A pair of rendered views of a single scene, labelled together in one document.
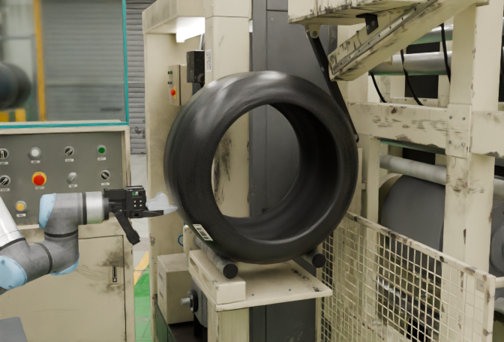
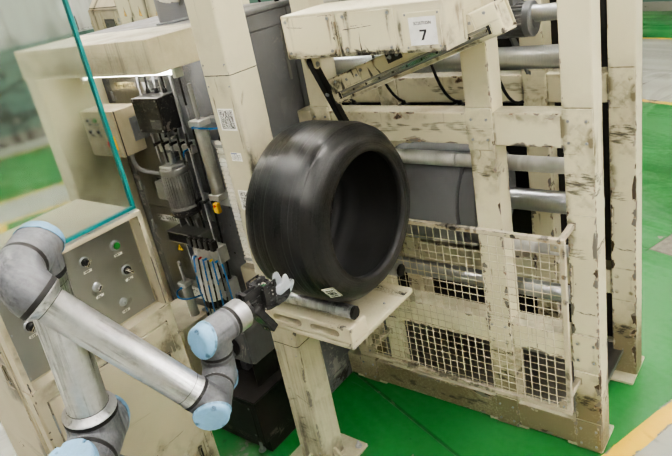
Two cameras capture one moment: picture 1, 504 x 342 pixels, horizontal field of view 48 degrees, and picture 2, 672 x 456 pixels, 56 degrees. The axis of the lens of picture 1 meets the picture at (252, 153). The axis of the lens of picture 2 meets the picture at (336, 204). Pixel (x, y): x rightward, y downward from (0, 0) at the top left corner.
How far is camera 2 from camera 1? 1.06 m
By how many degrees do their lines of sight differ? 32
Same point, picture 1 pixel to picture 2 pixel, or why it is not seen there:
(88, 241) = not seen: hidden behind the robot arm
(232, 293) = (360, 329)
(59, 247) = (229, 367)
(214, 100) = (313, 174)
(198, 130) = (311, 206)
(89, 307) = (159, 404)
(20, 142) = not seen: hidden behind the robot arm
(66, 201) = (222, 323)
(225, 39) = (244, 95)
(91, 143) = (103, 243)
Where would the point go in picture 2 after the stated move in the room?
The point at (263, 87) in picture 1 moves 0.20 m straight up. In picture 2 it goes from (346, 146) to (334, 79)
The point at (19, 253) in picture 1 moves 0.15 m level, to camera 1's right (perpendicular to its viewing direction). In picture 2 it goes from (216, 392) to (268, 364)
